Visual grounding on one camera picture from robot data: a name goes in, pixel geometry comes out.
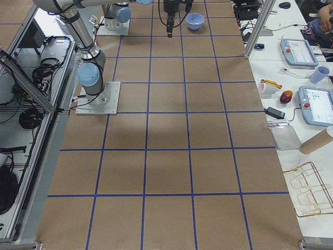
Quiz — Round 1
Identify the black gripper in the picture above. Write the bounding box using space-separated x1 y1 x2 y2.
163 0 193 38

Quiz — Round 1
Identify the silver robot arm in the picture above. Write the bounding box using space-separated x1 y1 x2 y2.
94 1 193 38
34 1 131 107

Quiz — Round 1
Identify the blue bowl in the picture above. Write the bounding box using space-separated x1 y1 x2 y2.
185 13 205 30

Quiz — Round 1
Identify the gold bar tool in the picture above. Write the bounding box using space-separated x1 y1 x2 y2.
261 79 283 89

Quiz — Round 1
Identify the black computer mouse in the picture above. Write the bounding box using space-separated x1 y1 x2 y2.
278 2 291 9

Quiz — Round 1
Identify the pink white mug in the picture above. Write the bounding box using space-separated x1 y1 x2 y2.
258 82 279 95

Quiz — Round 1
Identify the upper teach pendant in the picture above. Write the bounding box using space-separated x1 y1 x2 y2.
280 39 318 67

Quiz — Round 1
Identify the teach pendant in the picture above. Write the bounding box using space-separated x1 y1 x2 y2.
280 39 318 67
298 86 332 127

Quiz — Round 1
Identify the black power brick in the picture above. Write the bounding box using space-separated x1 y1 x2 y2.
264 107 285 119

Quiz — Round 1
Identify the red mango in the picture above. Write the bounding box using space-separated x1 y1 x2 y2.
279 90 293 104

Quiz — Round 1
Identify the light blue cup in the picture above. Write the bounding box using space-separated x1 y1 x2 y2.
310 66 330 84

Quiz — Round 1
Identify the metal tin tray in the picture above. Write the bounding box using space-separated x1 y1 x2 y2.
268 120 301 151

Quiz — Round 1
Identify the lower teach pendant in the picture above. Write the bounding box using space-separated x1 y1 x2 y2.
298 86 332 127

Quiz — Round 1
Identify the cardboard tube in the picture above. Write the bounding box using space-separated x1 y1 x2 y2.
299 126 332 155

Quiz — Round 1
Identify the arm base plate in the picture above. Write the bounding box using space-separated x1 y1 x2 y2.
75 81 121 115
97 16 130 36

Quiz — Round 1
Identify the aluminium side frame post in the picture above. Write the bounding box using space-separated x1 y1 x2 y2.
244 0 276 59

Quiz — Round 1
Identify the black cable bundle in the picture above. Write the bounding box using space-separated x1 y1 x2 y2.
18 106 44 130

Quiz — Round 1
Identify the gold wire rack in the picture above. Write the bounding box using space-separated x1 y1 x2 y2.
283 161 332 218

